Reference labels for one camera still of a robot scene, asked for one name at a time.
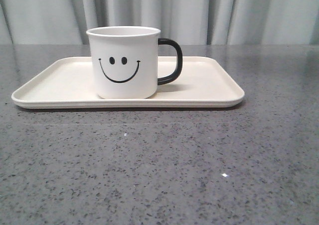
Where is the white smiley mug black handle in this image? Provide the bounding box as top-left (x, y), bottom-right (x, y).
top-left (86, 26), bottom-right (183, 99)

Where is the cream rectangular tray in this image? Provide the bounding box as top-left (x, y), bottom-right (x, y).
top-left (11, 56), bottom-right (245, 109)

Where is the grey-white curtain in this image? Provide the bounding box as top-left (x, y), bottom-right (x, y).
top-left (0, 0), bottom-right (319, 45)

